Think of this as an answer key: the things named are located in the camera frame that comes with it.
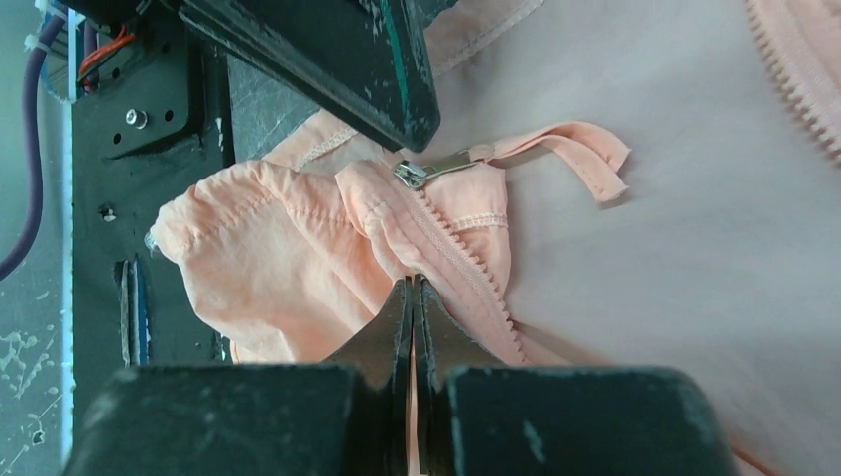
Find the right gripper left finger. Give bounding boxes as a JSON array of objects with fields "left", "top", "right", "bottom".
[{"left": 64, "top": 277, "right": 413, "bottom": 475}]

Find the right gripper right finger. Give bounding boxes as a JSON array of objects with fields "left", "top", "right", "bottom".
[{"left": 413, "top": 275, "right": 737, "bottom": 475}]

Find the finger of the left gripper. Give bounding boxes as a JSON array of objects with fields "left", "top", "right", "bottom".
[{"left": 68, "top": 1, "right": 440, "bottom": 153}]

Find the salmon pink zip jacket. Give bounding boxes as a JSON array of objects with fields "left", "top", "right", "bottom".
[{"left": 149, "top": 1, "right": 840, "bottom": 475}]

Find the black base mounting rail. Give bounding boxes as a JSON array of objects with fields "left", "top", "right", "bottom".
[{"left": 70, "top": 3, "right": 232, "bottom": 422}]

